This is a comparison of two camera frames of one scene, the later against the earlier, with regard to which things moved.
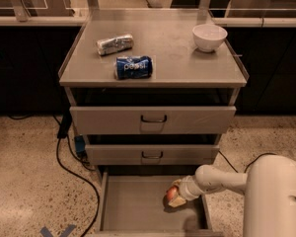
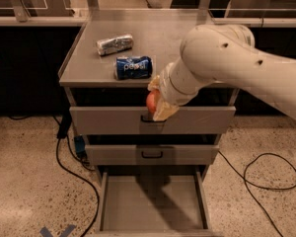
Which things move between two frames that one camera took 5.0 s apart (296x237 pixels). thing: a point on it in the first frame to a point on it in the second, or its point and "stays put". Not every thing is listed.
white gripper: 186,189 to 167,85
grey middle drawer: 151,154 stays put
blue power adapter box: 80,144 stays put
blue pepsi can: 127,67 stays put
